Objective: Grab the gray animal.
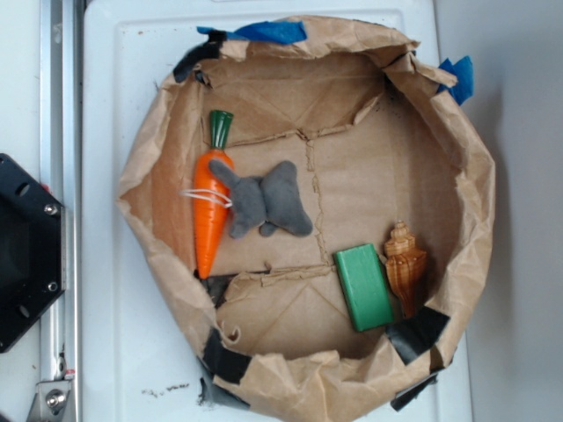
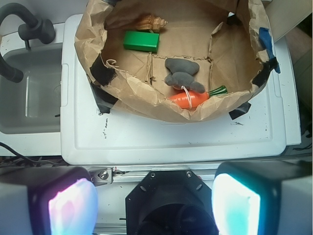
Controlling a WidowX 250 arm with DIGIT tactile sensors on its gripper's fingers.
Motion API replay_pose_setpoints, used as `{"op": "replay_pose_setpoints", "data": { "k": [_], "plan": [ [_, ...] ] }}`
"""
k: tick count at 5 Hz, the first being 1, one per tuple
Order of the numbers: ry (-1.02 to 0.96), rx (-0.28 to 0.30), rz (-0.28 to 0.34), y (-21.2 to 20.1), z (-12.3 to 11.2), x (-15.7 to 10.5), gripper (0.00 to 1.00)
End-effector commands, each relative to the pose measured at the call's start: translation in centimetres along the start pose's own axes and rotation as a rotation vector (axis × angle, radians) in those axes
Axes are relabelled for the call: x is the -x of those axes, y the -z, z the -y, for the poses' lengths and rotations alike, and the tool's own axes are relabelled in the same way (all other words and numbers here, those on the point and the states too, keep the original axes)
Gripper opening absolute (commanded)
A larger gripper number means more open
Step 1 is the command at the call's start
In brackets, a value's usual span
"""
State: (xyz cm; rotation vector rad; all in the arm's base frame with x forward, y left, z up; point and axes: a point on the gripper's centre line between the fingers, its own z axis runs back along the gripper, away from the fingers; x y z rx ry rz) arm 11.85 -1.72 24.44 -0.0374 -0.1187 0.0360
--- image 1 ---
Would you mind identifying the gray plush elephant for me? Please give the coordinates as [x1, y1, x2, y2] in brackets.
[208, 159, 313, 239]

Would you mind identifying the brown paper bag tray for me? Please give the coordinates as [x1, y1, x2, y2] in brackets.
[117, 16, 495, 421]

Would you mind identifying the orange plastic carrot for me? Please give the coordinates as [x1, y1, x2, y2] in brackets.
[193, 110, 234, 279]

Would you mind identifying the green rectangular block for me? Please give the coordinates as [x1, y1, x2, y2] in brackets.
[333, 244, 393, 332]

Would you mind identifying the brown striped seashell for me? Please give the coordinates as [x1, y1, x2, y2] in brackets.
[384, 221, 427, 318]

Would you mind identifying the black tape bottom left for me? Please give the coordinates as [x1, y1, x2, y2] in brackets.
[202, 329, 252, 384]

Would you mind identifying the black tape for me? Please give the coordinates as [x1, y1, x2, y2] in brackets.
[385, 306, 450, 365]
[172, 29, 227, 84]
[202, 329, 252, 384]

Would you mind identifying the black tape top left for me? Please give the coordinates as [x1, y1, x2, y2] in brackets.
[172, 29, 227, 84]

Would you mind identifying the black tape bottom right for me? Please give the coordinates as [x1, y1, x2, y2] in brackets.
[385, 306, 450, 365]

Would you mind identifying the blue tape piece top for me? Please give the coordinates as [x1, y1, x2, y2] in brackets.
[197, 21, 308, 45]

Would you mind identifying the blue tape piece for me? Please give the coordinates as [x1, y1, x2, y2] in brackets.
[437, 55, 474, 106]
[197, 21, 308, 45]

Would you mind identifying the blue tape piece right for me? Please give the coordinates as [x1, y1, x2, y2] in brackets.
[437, 55, 474, 106]

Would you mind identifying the aluminum extrusion rail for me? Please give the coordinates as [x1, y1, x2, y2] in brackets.
[40, 1, 87, 421]

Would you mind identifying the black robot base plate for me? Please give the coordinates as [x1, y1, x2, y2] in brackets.
[1, 153, 64, 353]

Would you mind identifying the metal corner bracket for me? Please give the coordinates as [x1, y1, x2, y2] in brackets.
[26, 380, 74, 422]

